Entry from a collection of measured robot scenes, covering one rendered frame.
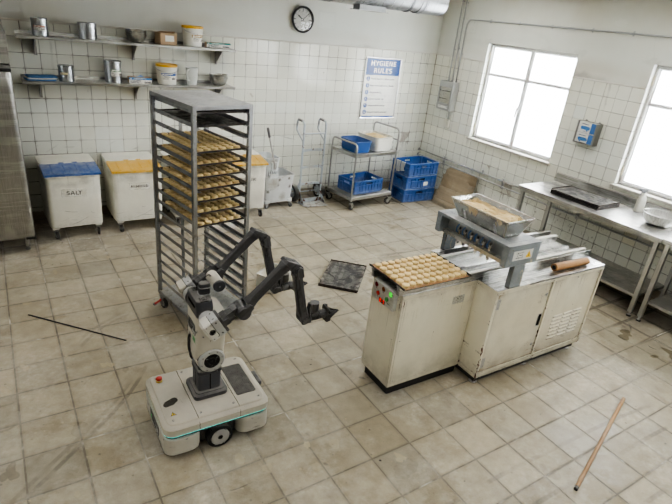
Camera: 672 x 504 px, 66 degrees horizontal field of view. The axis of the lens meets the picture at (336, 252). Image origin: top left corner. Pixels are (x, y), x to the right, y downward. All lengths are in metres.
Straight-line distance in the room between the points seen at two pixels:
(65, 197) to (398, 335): 3.88
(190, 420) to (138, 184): 3.47
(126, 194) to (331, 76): 3.23
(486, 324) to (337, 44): 4.80
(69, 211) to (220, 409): 3.44
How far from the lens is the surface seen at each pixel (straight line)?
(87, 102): 6.50
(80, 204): 6.09
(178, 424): 3.22
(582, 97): 6.97
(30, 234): 5.87
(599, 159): 6.82
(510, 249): 3.63
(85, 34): 6.18
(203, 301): 2.96
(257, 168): 6.51
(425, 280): 3.48
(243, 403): 3.31
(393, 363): 3.70
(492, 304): 3.81
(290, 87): 7.23
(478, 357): 4.04
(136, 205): 6.19
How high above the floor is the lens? 2.44
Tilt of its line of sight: 24 degrees down
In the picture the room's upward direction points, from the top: 7 degrees clockwise
